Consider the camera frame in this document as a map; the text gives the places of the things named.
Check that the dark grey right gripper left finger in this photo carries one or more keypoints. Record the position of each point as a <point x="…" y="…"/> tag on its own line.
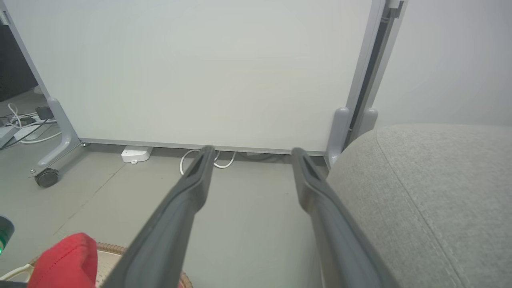
<point x="168" y="232"/>

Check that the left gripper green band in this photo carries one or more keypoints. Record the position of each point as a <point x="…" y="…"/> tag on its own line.
<point x="5" y="232"/>

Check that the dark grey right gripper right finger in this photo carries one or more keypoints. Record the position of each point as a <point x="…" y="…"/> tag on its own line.
<point x="340" y="240"/>

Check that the red and white cloth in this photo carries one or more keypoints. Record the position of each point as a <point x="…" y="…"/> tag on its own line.
<point x="66" y="260"/>

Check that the beige perforated laundry basket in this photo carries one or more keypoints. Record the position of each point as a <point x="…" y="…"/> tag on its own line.
<point x="110" y="260"/>

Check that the dark caster wheel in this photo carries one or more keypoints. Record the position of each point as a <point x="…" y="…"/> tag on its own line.
<point x="46" y="178"/>

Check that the white power strip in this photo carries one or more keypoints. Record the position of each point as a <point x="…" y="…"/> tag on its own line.
<point x="136" y="154"/>

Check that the grey panel stand foot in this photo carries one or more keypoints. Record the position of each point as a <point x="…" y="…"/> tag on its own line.
<point x="338" y="132"/>
<point x="367" y="120"/>
<point x="66" y="136"/>

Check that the black power adapter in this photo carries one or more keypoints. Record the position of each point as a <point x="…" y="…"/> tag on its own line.
<point x="44" y="112"/>

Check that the large white partition panel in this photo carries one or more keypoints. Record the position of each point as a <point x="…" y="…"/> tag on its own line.
<point x="200" y="72"/>

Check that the dark cabinet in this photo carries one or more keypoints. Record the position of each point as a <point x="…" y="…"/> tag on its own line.
<point x="14" y="68"/>

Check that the white partition panel grey frame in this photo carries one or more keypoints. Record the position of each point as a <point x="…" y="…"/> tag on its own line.
<point x="440" y="60"/>

